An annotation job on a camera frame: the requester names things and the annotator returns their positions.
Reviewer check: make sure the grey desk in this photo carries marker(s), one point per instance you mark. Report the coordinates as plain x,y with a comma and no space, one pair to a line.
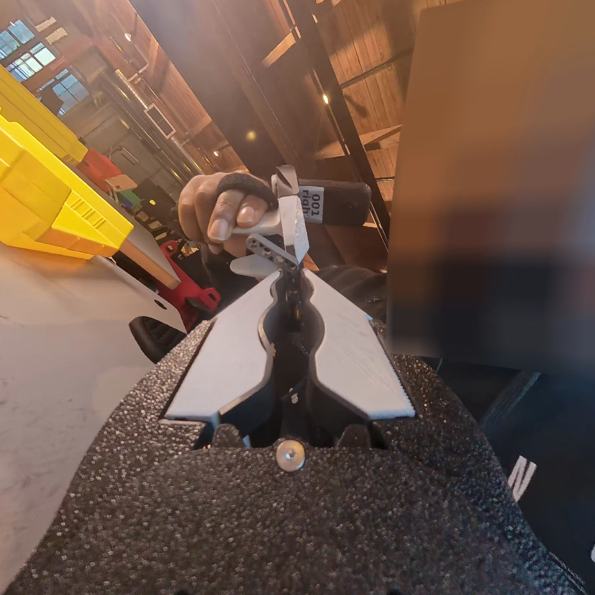
55,348

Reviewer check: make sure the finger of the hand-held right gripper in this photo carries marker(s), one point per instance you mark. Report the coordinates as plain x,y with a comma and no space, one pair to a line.
295,223
286,181

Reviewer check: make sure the black pin connector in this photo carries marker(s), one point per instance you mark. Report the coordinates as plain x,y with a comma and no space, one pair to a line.
292,297

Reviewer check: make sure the black armrest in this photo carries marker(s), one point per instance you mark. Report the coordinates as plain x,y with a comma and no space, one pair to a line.
158,337

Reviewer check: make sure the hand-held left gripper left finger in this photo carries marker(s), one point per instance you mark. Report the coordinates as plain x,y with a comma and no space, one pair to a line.
223,367

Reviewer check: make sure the grey bent building beam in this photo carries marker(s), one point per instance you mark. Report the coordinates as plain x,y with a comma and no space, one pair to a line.
269,248

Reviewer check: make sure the person's right hand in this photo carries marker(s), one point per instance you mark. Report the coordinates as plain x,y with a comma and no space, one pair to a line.
200,209

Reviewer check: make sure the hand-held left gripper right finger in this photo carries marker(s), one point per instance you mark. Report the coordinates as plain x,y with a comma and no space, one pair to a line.
358,367

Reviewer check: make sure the yellow bin with dividers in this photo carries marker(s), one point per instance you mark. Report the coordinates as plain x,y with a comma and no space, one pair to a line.
46,195

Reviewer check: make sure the yellow storage bin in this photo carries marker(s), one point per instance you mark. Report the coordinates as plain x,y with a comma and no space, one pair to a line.
28,111

